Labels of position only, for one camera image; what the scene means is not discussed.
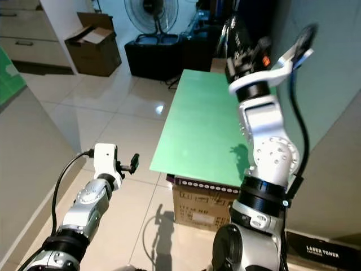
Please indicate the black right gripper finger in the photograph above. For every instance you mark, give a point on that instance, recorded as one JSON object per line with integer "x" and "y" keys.
{"x": 234, "y": 39}

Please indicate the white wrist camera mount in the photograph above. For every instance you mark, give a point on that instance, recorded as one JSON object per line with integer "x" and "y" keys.
{"x": 105, "y": 158}
{"x": 282, "y": 66}

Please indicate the black storage crate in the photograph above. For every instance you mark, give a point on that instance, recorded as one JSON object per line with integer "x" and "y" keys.
{"x": 152, "y": 62}
{"x": 197, "y": 53}

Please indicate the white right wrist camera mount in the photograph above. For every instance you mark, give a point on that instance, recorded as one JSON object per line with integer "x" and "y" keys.
{"x": 282, "y": 66}

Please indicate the white drawer cabinet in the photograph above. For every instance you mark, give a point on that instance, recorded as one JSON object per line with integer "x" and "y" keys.
{"x": 34, "y": 45}

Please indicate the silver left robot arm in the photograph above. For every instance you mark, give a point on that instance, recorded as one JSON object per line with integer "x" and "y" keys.
{"x": 90, "y": 200}

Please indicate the green wall sheet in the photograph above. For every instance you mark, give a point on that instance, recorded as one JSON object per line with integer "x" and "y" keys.
{"x": 10, "y": 79}

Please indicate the printed cardboard box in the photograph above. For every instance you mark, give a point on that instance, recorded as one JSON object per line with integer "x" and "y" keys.
{"x": 203, "y": 206}

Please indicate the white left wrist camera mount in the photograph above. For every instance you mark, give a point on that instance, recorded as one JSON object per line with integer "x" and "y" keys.
{"x": 105, "y": 158}

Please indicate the plain closed cardboard box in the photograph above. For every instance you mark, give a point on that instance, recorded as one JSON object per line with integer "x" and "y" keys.
{"x": 219, "y": 65}

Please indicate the open brown cardboard box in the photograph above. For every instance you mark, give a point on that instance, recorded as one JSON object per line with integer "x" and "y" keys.
{"x": 93, "y": 56}

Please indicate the green flat board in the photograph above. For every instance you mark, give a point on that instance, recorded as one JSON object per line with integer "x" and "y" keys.
{"x": 203, "y": 124}

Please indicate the black pedestal fan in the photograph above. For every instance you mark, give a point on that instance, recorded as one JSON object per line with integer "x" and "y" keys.
{"x": 151, "y": 11}

